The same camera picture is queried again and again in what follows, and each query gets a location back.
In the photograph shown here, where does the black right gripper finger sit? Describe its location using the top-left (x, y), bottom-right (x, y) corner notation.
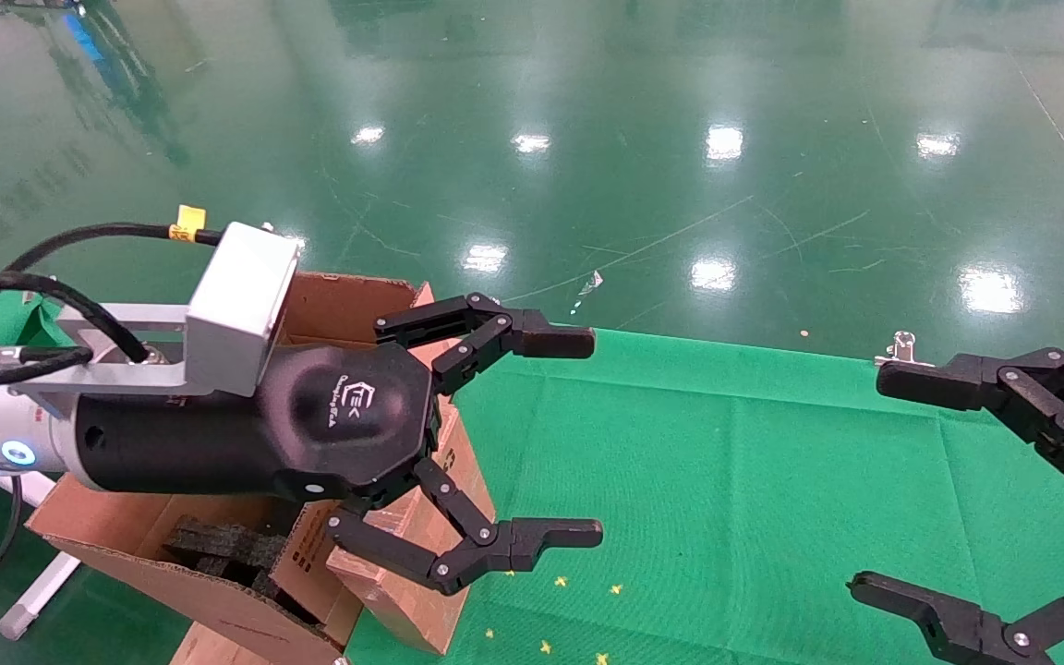
top-left (849, 488), bottom-right (1064, 665)
top-left (877, 347), bottom-right (1064, 487)

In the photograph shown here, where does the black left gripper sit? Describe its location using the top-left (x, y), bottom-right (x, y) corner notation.
top-left (70, 294), bottom-right (605, 594)

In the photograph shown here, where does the large open cardboard carton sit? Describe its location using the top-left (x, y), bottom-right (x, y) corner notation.
top-left (26, 272), bottom-right (441, 665)

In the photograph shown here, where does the silver metal table clamp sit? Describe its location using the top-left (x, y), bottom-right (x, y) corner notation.
top-left (875, 330), bottom-right (923, 367)

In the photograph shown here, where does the black foam packing piece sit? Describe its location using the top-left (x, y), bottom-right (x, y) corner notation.
top-left (163, 515), bottom-right (291, 597)

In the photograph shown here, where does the green cloth on neighbouring table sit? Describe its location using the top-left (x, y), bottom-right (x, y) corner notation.
top-left (0, 261), bottom-right (73, 348)

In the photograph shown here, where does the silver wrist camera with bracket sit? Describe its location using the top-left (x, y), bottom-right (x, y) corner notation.
top-left (10, 222), bottom-right (302, 418)

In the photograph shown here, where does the thick black cable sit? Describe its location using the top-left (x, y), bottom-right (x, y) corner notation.
top-left (0, 272), bottom-right (151, 387)

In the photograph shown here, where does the black cable with yellow tag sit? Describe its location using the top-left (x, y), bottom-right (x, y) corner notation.
top-left (0, 205), bottom-right (224, 333)

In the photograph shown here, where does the white tube frame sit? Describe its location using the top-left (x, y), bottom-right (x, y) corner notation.
top-left (0, 471), bottom-right (82, 641)

